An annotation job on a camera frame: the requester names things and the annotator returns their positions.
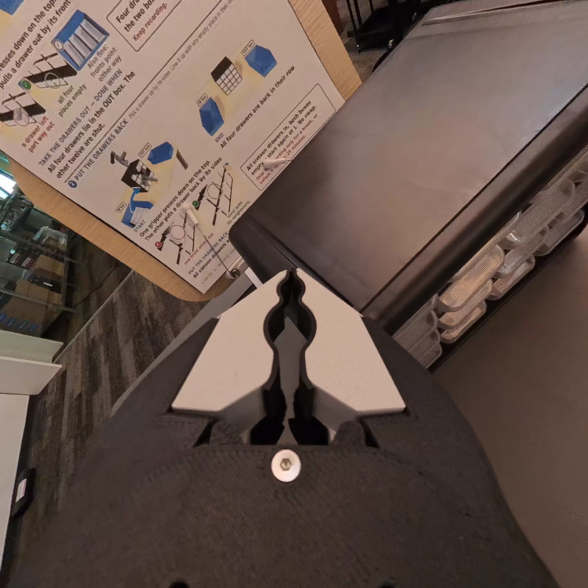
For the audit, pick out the black metal rack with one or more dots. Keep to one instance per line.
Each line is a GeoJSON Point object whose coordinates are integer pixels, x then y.
{"type": "Point", "coordinates": [381, 23]}

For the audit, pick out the white board base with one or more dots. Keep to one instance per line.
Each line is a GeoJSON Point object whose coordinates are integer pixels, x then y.
{"type": "Point", "coordinates": [239, 271]}

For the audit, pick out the black drawer cabinet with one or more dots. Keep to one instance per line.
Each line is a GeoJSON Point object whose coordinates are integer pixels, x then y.
{"type": "Point", "coordinates": [413, 160]}

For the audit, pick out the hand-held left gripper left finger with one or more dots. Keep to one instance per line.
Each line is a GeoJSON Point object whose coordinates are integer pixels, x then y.
{"type": "Point", "coordinates": [220, 367]}

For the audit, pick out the white push pin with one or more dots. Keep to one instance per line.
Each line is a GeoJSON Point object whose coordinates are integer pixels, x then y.
{"type": "Point", "coordinates": [274, 161]}
{"type": "Point", "coordinates": [189, 213]}

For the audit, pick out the shelves with boxes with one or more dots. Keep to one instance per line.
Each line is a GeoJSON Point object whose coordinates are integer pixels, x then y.
{"type": "Point", "coordinates": [32, 266]}

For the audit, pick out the wooden display board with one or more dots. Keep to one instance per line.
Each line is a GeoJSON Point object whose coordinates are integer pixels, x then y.
{"type": "Point", "coordinates": [50, 202]}

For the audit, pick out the white furniture panel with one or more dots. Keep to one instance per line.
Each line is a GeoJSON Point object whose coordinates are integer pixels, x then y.
{"type": "Point", "coordinates": [18, 367]}

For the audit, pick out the stack of clear drawers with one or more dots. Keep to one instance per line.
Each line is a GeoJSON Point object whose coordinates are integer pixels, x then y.
{"type": "Point", "coordinates": [468, 275]}

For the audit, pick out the printed instruction poster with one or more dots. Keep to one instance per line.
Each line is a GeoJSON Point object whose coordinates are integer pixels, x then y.
{"type": "Point", "coordinates": [160, 92]}

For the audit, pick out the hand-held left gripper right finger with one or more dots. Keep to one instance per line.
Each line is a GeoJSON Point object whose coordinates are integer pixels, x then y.
{"type": "Point", "coordinates": [349, 363]}

